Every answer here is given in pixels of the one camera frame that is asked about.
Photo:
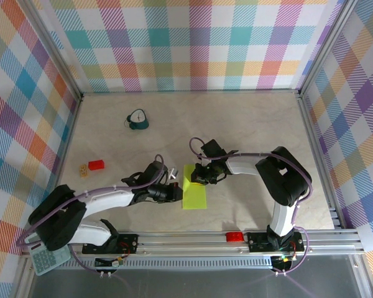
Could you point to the yellow-green paper sheet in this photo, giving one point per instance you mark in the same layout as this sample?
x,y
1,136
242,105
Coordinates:
x,y
194,198

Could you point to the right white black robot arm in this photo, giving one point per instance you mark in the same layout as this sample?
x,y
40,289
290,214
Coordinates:
x,y
283,177

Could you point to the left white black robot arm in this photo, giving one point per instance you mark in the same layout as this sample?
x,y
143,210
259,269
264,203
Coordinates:
x,y
105,200

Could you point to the red plastic stopper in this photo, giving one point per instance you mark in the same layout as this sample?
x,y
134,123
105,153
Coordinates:
x,y
234,236

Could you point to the red toy brick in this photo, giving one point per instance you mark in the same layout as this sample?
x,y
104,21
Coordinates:
x,y
96,164

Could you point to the teal alarm clock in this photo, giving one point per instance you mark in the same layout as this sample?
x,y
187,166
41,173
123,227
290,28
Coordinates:
x,y
138,122

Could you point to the small wooden block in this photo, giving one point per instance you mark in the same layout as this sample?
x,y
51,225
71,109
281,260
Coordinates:
x,y
84,170

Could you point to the light blue calculator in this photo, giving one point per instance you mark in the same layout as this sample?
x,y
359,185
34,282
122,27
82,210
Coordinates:
x,y
46,262

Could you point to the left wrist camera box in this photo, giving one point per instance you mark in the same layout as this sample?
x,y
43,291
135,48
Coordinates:
x,y
153,174

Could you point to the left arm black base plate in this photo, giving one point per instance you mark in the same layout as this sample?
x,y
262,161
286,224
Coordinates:
x,y
129,242

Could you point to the wide aluminium mounting rail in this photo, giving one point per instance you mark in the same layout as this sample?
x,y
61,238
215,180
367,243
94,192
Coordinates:
x,y
189,245

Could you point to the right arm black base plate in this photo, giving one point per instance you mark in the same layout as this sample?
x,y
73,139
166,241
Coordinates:
x,y
256,242

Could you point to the thin aluminium rear rail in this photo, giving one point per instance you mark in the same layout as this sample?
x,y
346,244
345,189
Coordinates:
x,y
189,92

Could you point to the aluminium side rail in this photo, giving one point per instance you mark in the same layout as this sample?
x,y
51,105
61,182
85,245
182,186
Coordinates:
x,y
69,136
317,155

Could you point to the aluminium upright post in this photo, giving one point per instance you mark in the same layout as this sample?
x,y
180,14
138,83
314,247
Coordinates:
x,y
55,46
326,46

